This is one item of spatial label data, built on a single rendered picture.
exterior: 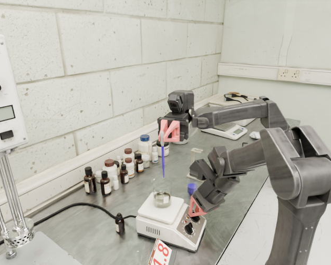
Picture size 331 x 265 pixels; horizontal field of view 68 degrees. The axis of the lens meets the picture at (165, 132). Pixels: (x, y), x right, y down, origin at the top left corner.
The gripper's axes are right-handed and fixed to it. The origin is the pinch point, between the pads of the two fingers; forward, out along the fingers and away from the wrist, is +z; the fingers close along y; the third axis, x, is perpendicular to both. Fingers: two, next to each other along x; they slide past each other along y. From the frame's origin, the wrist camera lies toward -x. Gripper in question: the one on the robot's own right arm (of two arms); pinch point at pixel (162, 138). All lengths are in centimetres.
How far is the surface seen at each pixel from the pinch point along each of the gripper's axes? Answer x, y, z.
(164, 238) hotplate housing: 29.8, 2.7, 8.0
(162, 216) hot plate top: 23.1, 1.7, 6.2
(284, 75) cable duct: 3, 37, -136
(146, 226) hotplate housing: 26.9, -3.0, 8.0
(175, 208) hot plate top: 23.3, 3.9, 1.1
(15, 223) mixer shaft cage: 11.9, -24.4, 32.0
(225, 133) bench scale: 30, 5, -83
